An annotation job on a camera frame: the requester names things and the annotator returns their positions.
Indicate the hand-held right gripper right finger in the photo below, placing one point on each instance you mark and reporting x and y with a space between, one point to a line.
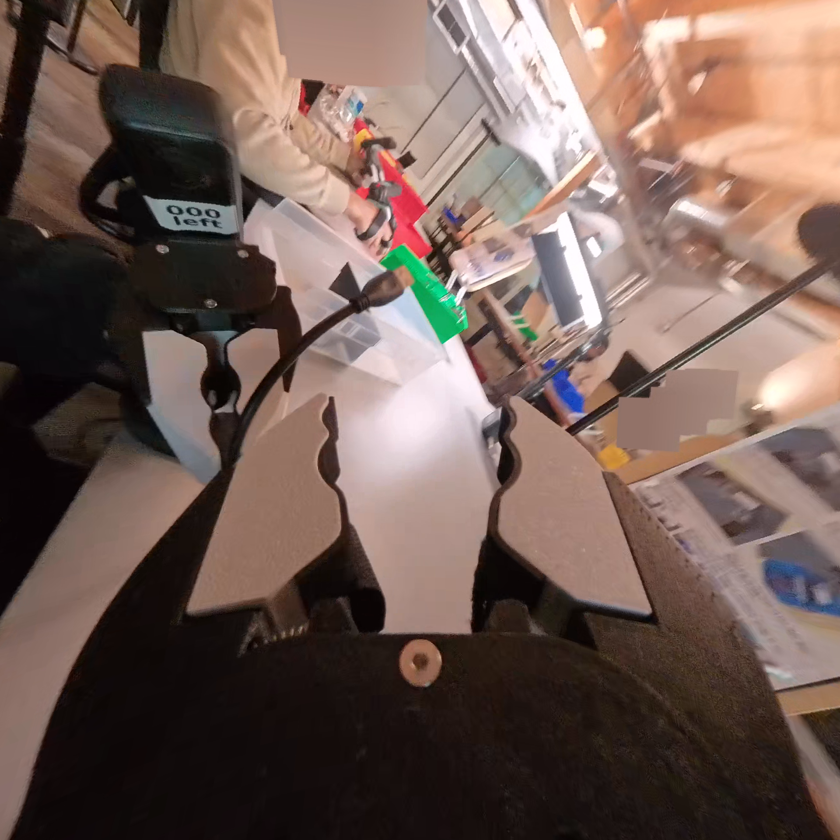
571 525

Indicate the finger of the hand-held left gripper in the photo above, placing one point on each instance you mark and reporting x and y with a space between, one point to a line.
256 348
174 394

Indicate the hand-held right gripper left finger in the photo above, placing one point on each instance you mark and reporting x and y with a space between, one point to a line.
269 518

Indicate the clear plastic bin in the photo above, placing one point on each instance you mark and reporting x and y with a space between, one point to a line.
308 229

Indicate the person's left forearm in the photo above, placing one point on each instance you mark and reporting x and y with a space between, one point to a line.
59 295

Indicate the yellow plastic bin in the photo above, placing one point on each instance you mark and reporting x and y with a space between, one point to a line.
615 456

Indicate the blue plastic bin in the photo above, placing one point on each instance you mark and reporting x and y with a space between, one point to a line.
565 390

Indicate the black table leg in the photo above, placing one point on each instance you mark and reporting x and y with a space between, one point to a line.
23 98

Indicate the green plastic bin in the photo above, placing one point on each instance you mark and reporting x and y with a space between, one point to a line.
420 282

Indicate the instruction sheet on stand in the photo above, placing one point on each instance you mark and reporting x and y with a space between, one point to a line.
754 525

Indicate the red plastic bin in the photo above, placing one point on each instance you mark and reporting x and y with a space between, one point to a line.
410 197

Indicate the black pole stand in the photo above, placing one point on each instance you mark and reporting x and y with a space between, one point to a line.
689 341

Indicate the bright light panel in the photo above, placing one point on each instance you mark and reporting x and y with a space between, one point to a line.
571 269

